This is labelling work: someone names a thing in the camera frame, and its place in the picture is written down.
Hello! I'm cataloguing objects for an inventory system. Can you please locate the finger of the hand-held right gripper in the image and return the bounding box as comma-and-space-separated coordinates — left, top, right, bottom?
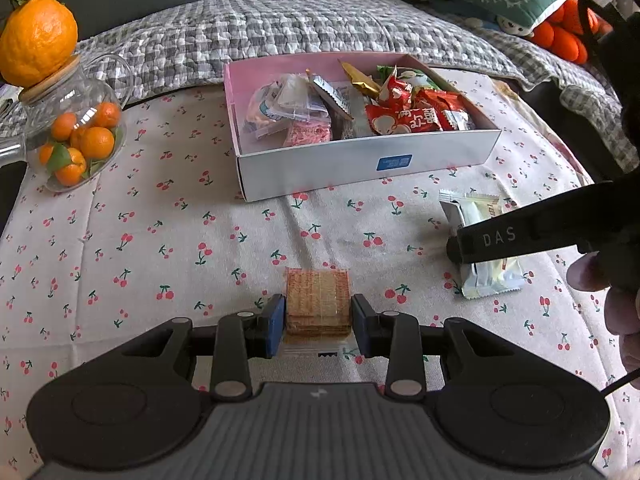
446, 180, 601, 265

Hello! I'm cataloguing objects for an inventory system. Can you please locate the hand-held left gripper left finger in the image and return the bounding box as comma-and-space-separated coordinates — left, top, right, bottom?
95, 294, 287, 402

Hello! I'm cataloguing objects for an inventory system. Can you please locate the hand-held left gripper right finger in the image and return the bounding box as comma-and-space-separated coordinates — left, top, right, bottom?
351, 294, 541, 401

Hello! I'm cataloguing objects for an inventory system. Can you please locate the clear wafer biscuit packet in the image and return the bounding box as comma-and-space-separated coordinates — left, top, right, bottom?
282, 266, 361, 361

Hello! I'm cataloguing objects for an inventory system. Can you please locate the cream white snack packet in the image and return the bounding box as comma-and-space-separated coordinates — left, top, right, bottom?
439, 189, 527, 300

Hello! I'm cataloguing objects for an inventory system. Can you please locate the red snack packet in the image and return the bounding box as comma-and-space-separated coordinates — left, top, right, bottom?
415, 87, 476, 132
364, 102, 443, 136

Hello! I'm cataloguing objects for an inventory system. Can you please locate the pink and white cardboard box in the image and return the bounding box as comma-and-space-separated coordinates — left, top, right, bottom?
223, 52, 502, 202

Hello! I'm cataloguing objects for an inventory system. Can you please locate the green snack packet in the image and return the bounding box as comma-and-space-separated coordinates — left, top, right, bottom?
376, 64, 453, 92

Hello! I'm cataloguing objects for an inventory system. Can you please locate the red packet with white label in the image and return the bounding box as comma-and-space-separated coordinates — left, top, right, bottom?
377, 67, 416, 108

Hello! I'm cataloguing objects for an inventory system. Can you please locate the pink snack packet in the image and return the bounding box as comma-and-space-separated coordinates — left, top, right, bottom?
282, 121, 333, 148

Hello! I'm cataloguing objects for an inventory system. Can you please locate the white blue snack packet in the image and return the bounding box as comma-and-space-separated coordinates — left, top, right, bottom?
243, 85, 286, 136

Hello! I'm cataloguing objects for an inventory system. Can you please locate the gold snack bar packet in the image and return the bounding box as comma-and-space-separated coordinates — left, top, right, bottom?
340, 60, 383, 97

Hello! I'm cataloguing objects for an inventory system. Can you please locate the silver white long packet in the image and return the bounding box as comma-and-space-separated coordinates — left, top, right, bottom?
307, 74, 373, 138

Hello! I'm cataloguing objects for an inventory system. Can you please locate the clear bread packet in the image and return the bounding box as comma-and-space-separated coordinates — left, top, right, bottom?
272, 74, 333, 126

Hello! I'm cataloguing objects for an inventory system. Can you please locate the person's right hand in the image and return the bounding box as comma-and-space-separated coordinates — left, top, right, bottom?
567, 252, 640, 376

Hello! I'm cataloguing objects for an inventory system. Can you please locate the cherry print tablecloth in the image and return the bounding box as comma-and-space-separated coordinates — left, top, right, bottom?
0, 67, 640, 480

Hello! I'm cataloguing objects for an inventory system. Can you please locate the orange plush toy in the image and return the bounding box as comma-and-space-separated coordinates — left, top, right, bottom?
529, 0, 613, 64

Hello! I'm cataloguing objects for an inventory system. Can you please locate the white plush doll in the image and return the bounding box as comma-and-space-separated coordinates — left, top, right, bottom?
497, 15, 536, 37

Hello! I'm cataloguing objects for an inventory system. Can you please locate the pile of small tangerines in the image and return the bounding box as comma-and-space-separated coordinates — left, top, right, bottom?
39, 102, 122, 187

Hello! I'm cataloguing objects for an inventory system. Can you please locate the glass jar with oranges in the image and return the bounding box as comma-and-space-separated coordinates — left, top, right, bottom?
0, 52, 133, 193

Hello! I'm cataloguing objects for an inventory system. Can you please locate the grey checkered blanket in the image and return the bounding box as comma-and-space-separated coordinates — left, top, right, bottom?
75, 0, 640, 176

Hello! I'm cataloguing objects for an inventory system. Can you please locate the wooden teapot lid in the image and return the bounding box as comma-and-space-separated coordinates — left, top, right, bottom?
17, 55, 81, 104

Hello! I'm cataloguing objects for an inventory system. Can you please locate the large orange citrus fruit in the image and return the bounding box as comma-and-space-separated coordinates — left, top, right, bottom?
0, 0, 79, 88

